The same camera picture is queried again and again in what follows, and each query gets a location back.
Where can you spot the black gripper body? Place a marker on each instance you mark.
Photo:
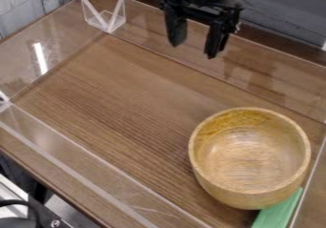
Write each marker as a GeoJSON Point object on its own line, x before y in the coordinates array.
{"type": "Point", "coordinates": [205, 11]}

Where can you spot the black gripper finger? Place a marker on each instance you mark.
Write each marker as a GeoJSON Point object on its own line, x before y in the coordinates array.
{"type": "Point", "coordinates": [217, 37]}
{"type": "Point", "coordinates": [175, 28]}

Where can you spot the brown wooden bowl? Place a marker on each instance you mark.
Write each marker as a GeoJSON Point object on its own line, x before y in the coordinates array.
{"type": "Point", "coordinates": [250, 156]}

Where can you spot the green block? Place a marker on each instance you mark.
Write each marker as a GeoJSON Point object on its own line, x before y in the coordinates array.
{"type": "Point", "coordinates": [276, 216]}

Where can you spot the clear acrylic corner bracket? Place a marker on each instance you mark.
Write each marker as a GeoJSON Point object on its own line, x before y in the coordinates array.
{"type": "Point", "coordinates": [105, 20]}

